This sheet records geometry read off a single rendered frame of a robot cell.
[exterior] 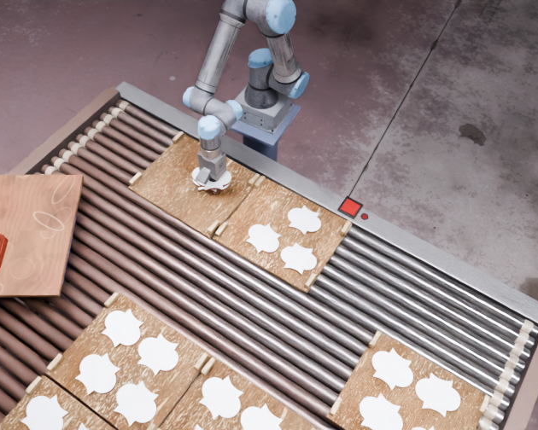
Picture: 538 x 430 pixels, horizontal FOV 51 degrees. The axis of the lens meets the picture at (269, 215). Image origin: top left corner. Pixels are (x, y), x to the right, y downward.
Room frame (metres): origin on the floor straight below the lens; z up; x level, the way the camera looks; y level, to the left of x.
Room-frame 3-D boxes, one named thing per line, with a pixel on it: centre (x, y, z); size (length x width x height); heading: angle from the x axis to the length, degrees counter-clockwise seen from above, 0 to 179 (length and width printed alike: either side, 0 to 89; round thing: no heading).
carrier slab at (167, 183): (1.33, 0.30, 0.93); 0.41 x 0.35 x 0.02; 58
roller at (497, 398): (1.01, 0.03, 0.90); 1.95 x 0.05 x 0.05; 59
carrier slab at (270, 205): (1.11, -0.06, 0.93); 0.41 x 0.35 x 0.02; 60
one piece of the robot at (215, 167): (1.28, 0.24, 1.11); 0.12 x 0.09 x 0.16; 148
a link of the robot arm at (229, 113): (1.39, 0.18, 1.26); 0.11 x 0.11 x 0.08; 56
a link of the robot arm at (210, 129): (1.30, 0.22, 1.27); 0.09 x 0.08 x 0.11; 146
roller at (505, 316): (1.27, -0.13, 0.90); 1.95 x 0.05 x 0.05; 59
